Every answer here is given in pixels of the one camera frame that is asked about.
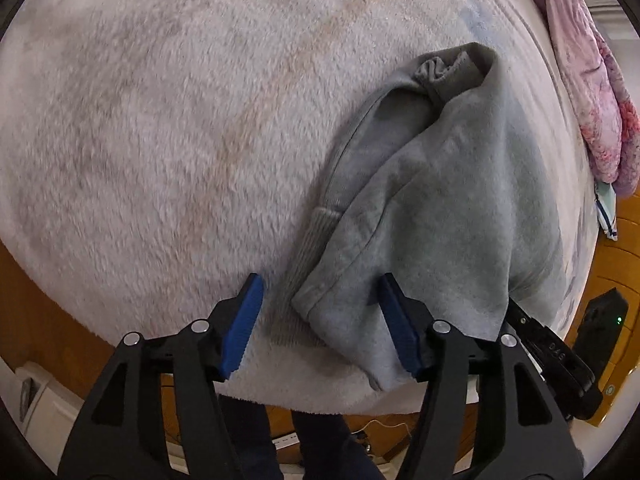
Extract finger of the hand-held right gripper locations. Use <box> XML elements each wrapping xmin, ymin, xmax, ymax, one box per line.
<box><xmin>505</xmin><ymin>298</ymin><xmax>552</xmax><ymax>357</ymax></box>

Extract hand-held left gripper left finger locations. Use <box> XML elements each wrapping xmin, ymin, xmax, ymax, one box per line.
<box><xmin>57</xmin><ymin>272</ymin><xmax>273</xmax><ymax>480</ymax></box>

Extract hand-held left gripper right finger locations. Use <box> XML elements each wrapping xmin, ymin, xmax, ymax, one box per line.
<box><xmin>377</xmin><ymin>272</ymin><xmax>586</xmax><ymax>480</ymax></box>

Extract grey zip hoodie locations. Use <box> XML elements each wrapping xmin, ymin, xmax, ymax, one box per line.
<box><xmin>270</xmin><ymin>44</ymin><xmax>567</xmax><ymax>394</ymax></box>

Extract person's dark trousers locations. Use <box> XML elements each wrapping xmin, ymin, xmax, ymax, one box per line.
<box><xmin>219</xmin><ymin>394</ymin><xmax>382</xmax><ymax>480</ymax></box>

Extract wooden bed headboard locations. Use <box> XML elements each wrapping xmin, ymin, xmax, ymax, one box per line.
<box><xmin>562</xmin><ymin>192</ymin><xmax>640</xmax><ymax>423</ymax></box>

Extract blue-edged pillow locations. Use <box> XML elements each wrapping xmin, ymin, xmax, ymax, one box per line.
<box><xmin>594</xmin><ymin>180</ymin><xmax>620</xmax><ymax>242</ymax></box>

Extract white fluffy bed blanket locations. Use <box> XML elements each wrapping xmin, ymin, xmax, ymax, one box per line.
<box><xmin>0</xmin><ymin>0</ymin><xmax>601</xmax><ymax>417</ymax></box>

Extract white cabinet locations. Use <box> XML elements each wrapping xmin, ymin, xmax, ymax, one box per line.
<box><xmin>12</xmin><ymin>360</ymin><xmax>82</xmax><ymax>437</ymax></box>

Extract purple floral quilt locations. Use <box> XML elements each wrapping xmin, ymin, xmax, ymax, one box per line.
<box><xmin>502</xmin><ymin>0</ymin><xmax>640</xmax><ymax>199</ymax></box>

